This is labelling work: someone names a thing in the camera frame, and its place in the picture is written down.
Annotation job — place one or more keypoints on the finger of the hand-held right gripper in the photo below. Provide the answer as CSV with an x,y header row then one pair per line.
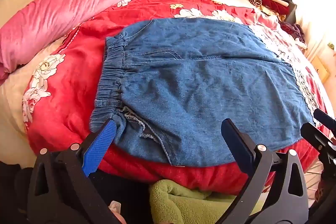
x,y
316,136
324,117

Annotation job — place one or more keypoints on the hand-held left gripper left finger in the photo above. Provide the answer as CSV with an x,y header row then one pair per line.
x,y
101,145

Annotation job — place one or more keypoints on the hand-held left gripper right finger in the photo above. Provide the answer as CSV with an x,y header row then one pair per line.
x,y
236,142

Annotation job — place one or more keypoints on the blue denim pants lace trim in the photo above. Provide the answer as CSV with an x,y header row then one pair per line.
x,y
199,92

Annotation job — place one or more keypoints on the yellow box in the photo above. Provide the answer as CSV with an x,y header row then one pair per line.
x,y
321,67

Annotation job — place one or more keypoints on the red floral blanket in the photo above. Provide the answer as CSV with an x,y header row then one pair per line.
x,y
73,82

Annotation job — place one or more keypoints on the person's green fleece garment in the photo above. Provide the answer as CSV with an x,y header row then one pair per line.
x,y
189,205

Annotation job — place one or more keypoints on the purple cloth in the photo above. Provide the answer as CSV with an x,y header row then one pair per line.
x,y
295,31

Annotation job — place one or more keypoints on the cream bed sheet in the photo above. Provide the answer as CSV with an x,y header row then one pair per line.
x,y
10,100

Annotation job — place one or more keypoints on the white curtain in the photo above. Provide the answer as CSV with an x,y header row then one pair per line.
x,y
312,3

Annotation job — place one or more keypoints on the pink quilt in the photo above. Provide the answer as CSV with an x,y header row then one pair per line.
x,y
60,16

